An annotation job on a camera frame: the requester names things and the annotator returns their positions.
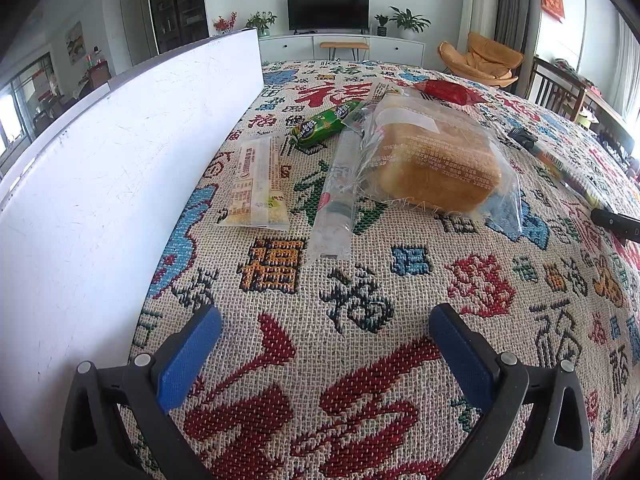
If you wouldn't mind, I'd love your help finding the green sausage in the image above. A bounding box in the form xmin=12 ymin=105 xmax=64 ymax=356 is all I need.
xmin=287 ymin=100 xmax=368 ymax=150

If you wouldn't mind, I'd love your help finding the red snack packet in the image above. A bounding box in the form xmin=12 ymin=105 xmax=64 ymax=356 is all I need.
xmin=414 ymin=79 xmax=493 ymax=107

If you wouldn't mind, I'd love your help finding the black television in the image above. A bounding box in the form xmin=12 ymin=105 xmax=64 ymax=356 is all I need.
xmin=287 ymin=0 xmax=371 ymax=31

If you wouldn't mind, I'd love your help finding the green potted plant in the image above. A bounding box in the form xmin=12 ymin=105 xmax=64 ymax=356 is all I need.
xmin=245 ymin=11 xmax=277 ymax=37

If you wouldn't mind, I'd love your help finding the long clear snack packet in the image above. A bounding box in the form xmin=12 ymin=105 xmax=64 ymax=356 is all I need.
xmin=306 ymin=127 xmax=368 ymax=266

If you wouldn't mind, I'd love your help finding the orange lounge chair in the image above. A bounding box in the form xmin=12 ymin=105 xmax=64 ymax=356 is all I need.
xmin=438 ymin=32 xmax=525 ymax=88

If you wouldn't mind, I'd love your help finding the dark wooden chair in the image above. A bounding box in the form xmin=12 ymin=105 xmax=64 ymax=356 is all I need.
xmin=527 ymin=55 xmax=587 ymax=121

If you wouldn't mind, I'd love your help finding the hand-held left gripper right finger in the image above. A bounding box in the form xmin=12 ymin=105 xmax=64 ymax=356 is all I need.
xmin=428 ymin=302 xmax=593 ymax=480

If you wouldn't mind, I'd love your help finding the white board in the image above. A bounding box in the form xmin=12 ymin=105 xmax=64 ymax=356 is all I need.
xmin=0 ymin=27 xmax=265 ymax=461

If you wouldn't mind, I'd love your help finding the wooden stool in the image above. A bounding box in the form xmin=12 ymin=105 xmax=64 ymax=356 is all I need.
xmin=320 ymin=41 xmax=370 ymax=63

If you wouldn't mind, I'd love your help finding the pale cracker packet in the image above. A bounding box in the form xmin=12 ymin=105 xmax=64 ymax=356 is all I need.
xmin=220 ymin=134 xmax=291 ymax=231

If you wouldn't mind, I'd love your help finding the black clip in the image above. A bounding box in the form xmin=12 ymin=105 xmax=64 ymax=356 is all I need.
xmin=507 ymin=127 xmax=538 ymax=150

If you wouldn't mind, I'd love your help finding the white television cabinet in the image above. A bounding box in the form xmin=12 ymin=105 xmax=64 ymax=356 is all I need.
xmin=259 ymin=32 xmax=426 ymax=68

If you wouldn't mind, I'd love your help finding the wooden dining table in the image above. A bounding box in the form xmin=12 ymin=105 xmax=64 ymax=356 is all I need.
xmin=582 ymin=85 xmax=640 ymax=161

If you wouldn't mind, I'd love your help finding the white curtain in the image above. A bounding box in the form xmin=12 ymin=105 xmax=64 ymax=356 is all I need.
xmin=457 ymin=0 xmax=501 ymax=53

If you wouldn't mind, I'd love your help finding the long printed snack packet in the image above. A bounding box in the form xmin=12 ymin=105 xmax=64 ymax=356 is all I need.
xmin=530 ymin=142 xmax=616 ymax=213

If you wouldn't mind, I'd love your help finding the printed woven blanket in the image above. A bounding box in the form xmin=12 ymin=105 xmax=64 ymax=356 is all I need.
xmin=120 ymin=59 xmax=640 ymax=480

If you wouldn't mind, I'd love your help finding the glass balcony door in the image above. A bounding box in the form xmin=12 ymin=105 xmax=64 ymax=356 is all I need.
xmin=0 ymin=52 xmax=56 ymax=151

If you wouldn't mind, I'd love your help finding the wall painting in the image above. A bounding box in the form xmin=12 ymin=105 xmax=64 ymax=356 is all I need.
xmin=65 ymin=21 xmax=87 ymax=65

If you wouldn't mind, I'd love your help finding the white door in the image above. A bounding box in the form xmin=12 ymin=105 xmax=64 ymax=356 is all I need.
xmin=120 ymin=0 xmax=153 ymax=66

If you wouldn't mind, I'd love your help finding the dark display cabinet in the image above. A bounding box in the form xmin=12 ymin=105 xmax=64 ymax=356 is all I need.
xmin=146 ymin=0 xmax=210 ymax=55

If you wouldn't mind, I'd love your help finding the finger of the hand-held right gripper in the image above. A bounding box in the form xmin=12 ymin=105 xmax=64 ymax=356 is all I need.
xmin=590 ymin=207 xmax=640 ymax=244

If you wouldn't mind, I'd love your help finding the grey curtain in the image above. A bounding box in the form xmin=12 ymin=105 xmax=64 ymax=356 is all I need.
xmin=495 ymin=0 xmax=543 ymax=61

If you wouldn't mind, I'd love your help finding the bread loaf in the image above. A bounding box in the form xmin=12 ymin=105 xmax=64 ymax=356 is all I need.
xmin=357 ymin=91 xmax=523 ymax=238

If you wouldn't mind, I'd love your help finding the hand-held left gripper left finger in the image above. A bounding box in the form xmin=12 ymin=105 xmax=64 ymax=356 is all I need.
xmin=59 ymin=304 xmax=223 ymax=480

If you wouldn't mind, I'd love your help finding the large leafy potted plant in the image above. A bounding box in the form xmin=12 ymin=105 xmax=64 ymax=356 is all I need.
xmin=389 ymin=6 xmax=432 ymax=40

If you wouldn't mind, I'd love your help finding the dark sideboard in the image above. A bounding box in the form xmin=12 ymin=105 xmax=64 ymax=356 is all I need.
xmin=75 ymin=60 xmax=112 ymax=98

